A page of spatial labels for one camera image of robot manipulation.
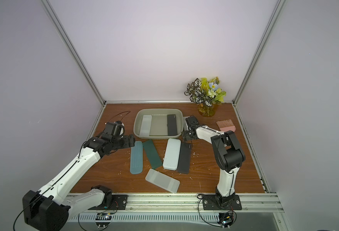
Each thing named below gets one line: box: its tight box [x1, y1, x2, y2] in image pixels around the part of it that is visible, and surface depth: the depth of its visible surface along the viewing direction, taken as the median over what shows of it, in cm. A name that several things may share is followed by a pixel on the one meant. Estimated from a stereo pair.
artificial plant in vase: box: [183, 76, 227, 118], surface depth 96 cm
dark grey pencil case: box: [177, 141, 192, 175], surface depth 88 cm
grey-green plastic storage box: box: [132, 107, 184, 140], surface depth 109 cm
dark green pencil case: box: [142, 139, 163, 170], surface depth 91 cm
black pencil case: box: [166, 114, 178, 136], surface depth 106 cm
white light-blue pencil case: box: [162, 138, 182, 171], surface depth 91 cm
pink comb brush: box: [216, 119, 236, 132], surface depth 106 cm
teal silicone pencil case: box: [130, 140, 144, 175], surface depth 89 cm
